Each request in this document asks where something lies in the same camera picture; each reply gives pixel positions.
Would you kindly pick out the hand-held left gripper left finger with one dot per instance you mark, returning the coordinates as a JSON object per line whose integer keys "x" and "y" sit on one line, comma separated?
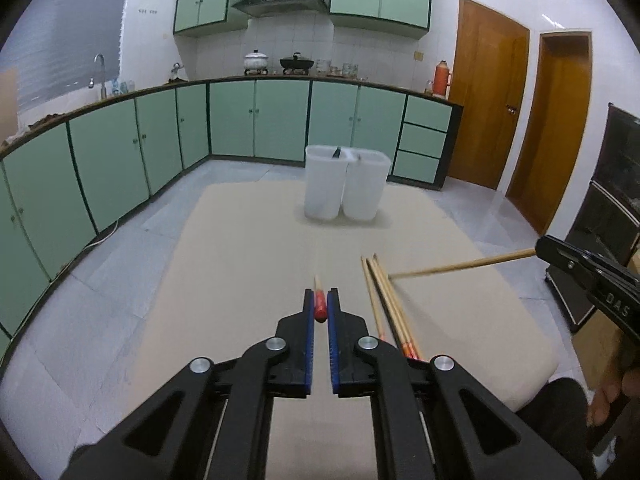
{"x": 310, "y": 345}

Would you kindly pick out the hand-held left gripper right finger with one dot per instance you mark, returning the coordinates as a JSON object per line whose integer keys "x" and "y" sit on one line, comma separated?
{"x": 333, "y": 345}

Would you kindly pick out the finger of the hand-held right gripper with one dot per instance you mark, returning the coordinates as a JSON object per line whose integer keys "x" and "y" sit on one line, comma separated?
{"x": 565, "y": 256}

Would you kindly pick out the red-tipped wooden chopstick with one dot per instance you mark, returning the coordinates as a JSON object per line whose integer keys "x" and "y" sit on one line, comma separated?
{"x": 397, "y": 305}
{"x": 372, "y": 300}
{"x": 450, "y": 266}
{"x": 320, "y": 310}
{"x": 386, "y": 305}
{"x": 391, "y": 305}

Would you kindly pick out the white plastic container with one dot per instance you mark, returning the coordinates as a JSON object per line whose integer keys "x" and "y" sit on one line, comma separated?
{"x": 325, "y": 190}
{"x": 365, "y": 190}

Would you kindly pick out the person's right hand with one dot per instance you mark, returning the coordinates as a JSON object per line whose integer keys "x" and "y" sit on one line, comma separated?
{"x": 602, "y": 400}

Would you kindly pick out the black cabinet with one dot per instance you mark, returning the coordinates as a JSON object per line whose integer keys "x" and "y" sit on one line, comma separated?
{"x": 615, "y": 195}

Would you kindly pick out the brown wooden door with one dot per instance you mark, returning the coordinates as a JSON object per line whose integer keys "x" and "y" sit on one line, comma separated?
{"x": 555, "y": 135}
{"x": 485, "y": 100}

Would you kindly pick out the person's dark trouser leg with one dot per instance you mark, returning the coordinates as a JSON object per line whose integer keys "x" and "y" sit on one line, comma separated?
{"x": 555, "y": 425}

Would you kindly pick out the black spoon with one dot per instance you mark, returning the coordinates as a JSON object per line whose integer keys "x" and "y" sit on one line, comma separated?
{"x": 336, "y": 152}

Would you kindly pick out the red thermos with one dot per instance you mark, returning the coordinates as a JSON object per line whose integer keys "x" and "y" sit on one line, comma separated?
{"x": 441, "y": 79}

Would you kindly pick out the group of glass jars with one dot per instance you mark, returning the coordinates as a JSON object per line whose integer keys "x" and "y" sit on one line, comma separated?
{"x": 340, "y": 68}

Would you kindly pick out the green lower kitchen cabinets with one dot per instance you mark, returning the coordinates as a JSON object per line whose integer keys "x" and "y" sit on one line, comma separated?
{"x": 100, "y": 160}

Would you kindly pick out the black wok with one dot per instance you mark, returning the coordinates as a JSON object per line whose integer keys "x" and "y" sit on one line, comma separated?
{"x": 297, "y": 63}

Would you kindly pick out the white cooking pot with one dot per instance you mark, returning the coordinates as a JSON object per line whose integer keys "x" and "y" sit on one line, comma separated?
{"x": 256, "y": 61}

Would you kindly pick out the chrome faucet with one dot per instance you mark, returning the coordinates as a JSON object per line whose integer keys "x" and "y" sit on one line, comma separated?
{"x": 101, "y": 75}

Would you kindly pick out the black range hood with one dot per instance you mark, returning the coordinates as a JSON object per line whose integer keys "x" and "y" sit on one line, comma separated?
{"x": 280, "y": 4}

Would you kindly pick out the grey window blind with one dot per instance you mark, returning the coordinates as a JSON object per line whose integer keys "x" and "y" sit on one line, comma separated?
{"x": 65, "y": 35}

